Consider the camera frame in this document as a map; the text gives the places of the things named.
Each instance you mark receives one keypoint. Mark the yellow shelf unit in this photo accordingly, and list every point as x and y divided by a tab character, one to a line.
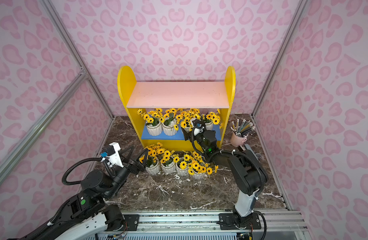
166	95

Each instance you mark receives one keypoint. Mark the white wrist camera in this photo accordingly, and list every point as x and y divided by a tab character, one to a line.
198	126
111	156

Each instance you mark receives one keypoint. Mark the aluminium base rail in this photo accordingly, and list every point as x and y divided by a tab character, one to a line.
195	225

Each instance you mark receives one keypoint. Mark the light blue stapler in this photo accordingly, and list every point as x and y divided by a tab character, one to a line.
258	155

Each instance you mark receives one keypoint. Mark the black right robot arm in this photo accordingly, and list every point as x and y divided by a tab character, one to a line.
250	177

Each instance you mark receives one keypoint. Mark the pink pencil bucket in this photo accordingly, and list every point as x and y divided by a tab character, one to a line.
237	140

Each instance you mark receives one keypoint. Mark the shelf sunflower pot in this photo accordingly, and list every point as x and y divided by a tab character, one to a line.
153	162
168	161
153	120
170	122
184	118
212	119
198	169
182	164

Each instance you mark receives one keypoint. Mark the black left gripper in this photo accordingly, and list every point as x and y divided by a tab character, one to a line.
132	163

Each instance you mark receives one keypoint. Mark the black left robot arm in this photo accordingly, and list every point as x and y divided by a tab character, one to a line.
97	187

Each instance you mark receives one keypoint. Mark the bundle of pencils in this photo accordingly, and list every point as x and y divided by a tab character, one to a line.
243	129

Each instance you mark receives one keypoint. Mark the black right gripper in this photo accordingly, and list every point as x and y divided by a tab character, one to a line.
199	137

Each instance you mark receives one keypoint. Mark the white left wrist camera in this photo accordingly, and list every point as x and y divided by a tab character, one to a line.
111	156

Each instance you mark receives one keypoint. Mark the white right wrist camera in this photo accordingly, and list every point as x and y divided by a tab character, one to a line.
198	126

